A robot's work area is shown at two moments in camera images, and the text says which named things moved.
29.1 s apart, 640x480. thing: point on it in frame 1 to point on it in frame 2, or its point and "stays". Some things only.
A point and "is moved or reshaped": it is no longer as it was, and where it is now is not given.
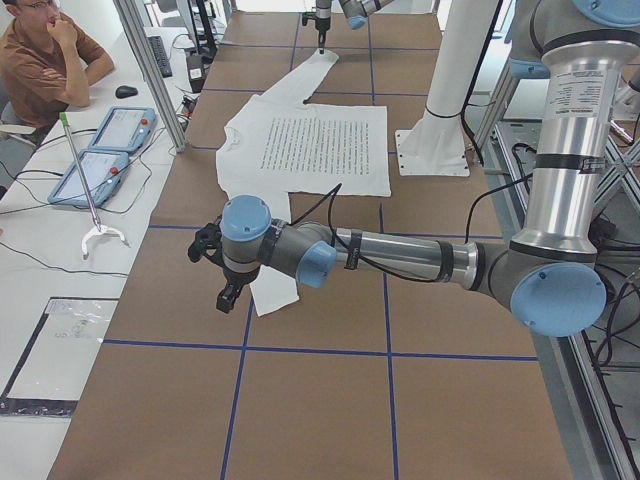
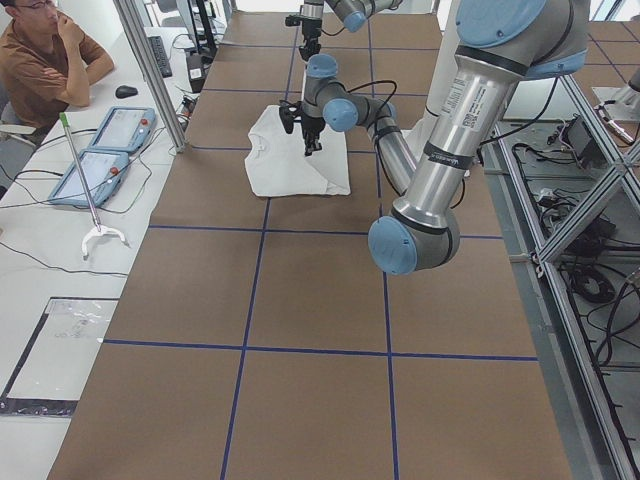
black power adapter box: (196, 71) stays
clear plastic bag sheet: (49, 375) stays
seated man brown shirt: (48, 63) stays
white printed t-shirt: (284, 146) is moved or reshaped
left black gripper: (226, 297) to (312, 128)
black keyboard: (162, 61) stays
